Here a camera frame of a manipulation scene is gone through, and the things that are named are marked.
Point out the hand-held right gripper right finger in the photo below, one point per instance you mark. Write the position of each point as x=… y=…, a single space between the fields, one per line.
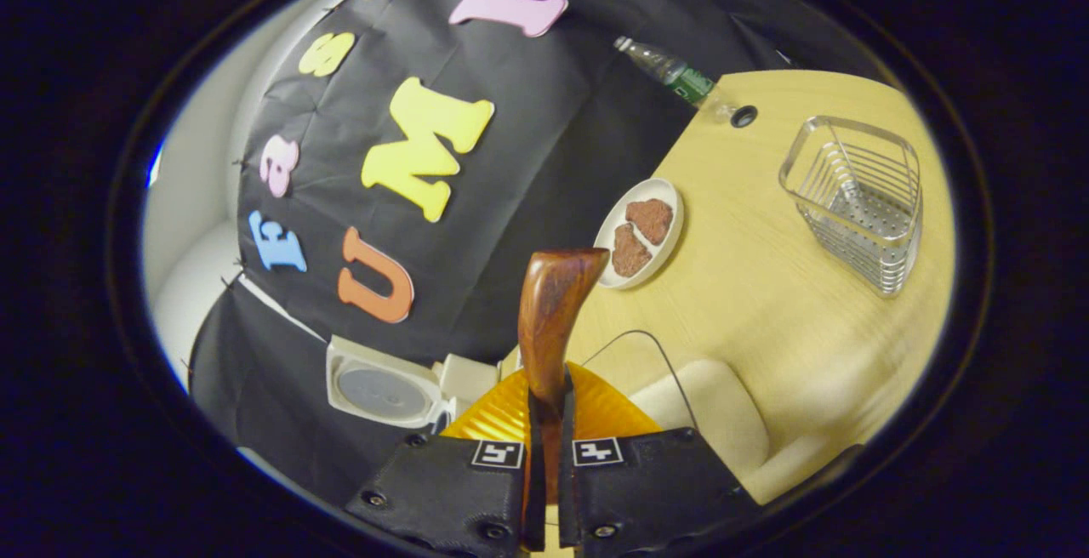
x=647 y=481

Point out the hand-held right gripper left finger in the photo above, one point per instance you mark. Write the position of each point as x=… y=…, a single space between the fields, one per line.
x=442 y=481

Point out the clear box of rice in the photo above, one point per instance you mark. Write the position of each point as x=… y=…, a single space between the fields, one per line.
x=715 y=413

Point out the white rice cooker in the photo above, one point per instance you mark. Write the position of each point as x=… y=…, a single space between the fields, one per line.
x=383 y=392

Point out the brown wooden spoon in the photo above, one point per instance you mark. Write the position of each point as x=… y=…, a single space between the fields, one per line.
x=549 y=311

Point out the white toaster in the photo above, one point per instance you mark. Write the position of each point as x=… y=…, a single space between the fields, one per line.
x=468 y=379

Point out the brown meat piece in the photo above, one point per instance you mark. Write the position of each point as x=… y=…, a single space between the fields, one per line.
x=651 y=219
x=630 y=252

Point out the white round plate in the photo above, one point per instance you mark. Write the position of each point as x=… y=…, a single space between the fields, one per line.
x=668 y=252

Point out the clear plastic water bottle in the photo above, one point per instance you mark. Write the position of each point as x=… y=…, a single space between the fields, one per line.
x=681 y=77

